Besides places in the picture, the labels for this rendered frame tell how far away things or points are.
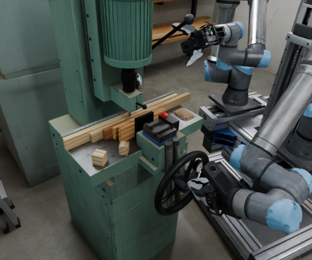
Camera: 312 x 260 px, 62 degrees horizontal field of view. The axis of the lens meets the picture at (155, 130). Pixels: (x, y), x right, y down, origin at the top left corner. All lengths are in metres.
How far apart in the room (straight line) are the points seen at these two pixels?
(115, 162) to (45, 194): 1.26
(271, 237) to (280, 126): 1.05
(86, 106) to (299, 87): 0.84
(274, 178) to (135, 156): 0.51
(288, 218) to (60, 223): 1.57
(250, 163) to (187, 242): 1.14
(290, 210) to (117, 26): 0.71
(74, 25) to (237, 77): 0.87
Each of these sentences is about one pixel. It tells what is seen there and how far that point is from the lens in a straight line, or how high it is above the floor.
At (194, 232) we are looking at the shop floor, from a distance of 1.89.
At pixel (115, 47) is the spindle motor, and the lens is 0.93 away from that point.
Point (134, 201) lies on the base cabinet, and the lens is 1.21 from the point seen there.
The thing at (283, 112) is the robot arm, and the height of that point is 1.19.
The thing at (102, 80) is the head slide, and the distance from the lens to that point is 1.09.
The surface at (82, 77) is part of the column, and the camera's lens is 1.16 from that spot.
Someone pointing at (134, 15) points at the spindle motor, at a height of 1.37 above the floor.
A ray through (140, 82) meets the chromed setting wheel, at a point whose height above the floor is 1.04.
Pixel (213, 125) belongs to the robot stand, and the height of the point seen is 0.73.
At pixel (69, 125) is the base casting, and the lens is 1.38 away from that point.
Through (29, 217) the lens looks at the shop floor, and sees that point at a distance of 2.07.
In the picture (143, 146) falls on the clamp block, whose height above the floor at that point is 0.92.
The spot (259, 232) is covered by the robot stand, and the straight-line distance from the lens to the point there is 1.74.
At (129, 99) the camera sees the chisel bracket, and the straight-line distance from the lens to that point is 1.03.
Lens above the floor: 1.56
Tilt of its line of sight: 35 degrees down
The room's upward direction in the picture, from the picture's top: 3 degrees clockwise
